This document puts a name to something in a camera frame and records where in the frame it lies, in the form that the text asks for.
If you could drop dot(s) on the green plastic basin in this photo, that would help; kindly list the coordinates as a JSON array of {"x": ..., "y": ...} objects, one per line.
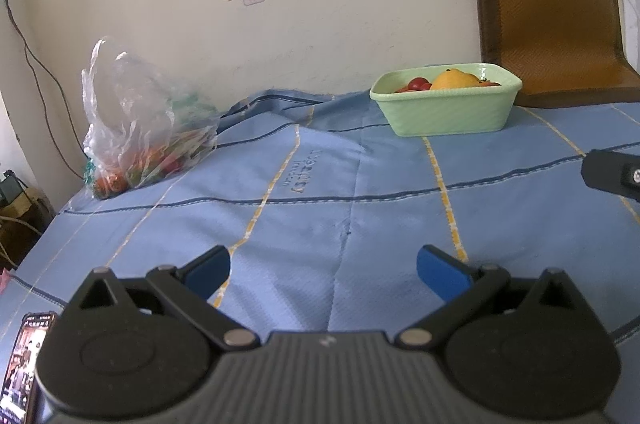
[{"x": 450, "y": 112}]

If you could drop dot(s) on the large yellow citrus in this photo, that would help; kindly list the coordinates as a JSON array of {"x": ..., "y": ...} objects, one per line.
[{"x": 454, "y": 80}]

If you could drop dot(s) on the red tomato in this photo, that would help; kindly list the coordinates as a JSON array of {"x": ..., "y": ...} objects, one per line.
[{"x": 419, "y": 83}]

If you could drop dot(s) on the orange tangerine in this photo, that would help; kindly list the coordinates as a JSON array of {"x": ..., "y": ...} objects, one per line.
[{"x": 489, "y": 83}]

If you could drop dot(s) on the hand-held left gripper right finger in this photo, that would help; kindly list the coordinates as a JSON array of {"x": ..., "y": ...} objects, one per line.
[{"x": 442, "y": 274}]

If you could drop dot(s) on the blue striped bed sheet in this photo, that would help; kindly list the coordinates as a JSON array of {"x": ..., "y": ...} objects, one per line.
[{"x": 325, "y": 204}]

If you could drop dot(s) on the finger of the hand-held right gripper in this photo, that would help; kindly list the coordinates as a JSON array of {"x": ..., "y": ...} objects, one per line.
[{"x": 612, "y": 174}]

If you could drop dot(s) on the brown woven seat cushion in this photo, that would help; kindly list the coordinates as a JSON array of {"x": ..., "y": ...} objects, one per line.
[{"x": 550, "y": 24}]

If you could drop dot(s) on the smartphone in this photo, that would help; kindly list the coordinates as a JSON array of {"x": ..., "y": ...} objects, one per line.
[{"x": 22, "y": 369}]

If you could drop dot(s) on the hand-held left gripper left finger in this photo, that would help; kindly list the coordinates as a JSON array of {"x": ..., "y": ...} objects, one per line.
[{"x": 210, "y": 271}]

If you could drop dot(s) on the clear plastic bag of produce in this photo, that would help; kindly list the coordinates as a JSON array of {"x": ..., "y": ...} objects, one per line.
[{"x": 140, "y": 129}]

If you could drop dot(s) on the grey power adapter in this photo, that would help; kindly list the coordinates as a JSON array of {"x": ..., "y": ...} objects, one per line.
[{"x": 7, "y": 186}]

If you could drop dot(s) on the cardboard box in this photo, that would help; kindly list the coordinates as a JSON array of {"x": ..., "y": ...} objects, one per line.
[{"x": 22, "y": 219}]

